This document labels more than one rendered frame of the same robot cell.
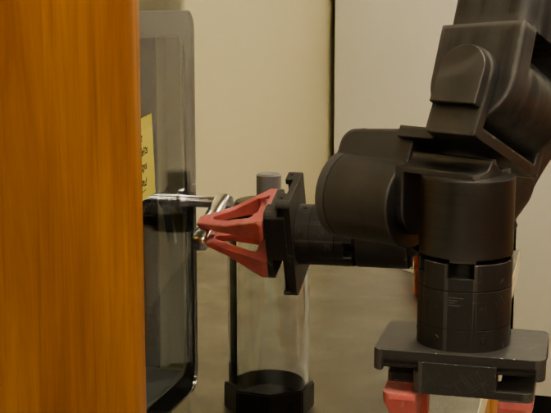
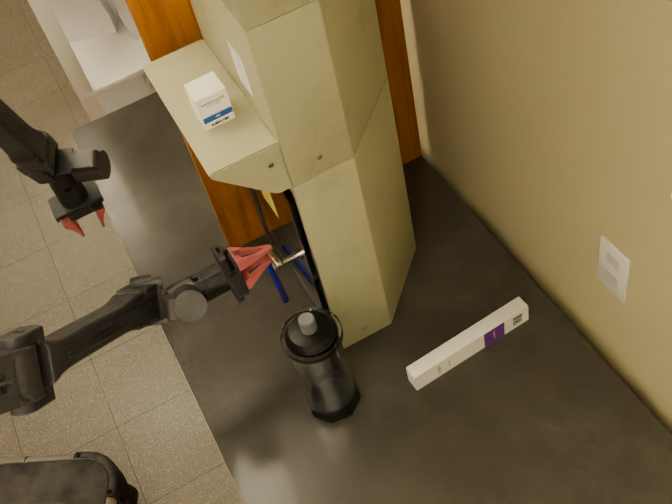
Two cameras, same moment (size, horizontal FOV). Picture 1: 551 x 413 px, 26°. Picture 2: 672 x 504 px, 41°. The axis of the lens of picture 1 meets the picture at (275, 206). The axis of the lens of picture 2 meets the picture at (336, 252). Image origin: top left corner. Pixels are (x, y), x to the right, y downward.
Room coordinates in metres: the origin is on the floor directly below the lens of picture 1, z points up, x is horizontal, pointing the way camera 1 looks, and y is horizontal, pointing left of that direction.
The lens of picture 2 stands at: (2.12, -0.36, 2.40)
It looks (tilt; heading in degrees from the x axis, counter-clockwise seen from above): 50 degrees down; 151
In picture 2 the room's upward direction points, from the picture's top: 16 degrees counter-clockwise
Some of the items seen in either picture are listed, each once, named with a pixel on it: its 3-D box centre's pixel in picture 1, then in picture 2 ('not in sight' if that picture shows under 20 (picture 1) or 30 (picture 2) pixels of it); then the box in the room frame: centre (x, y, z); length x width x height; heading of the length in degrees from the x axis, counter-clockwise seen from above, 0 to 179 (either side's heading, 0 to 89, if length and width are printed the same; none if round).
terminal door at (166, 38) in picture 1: (140, 229); (278, 219); (1.09, 0.12, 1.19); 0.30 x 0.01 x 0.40; 165
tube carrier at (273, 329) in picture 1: (269, 305); (322, 366); (1.31, 0.01, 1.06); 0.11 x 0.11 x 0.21
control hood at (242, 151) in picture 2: not in sight; (214, 124); (1.07, 0.08, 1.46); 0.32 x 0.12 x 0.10; 166
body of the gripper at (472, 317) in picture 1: (463, 310); (70, 191); (0.71, -0.12, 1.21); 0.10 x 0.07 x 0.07; 76
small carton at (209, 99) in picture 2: not in sight; (209, 101); (1.11, 0.07, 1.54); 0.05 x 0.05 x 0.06; 77
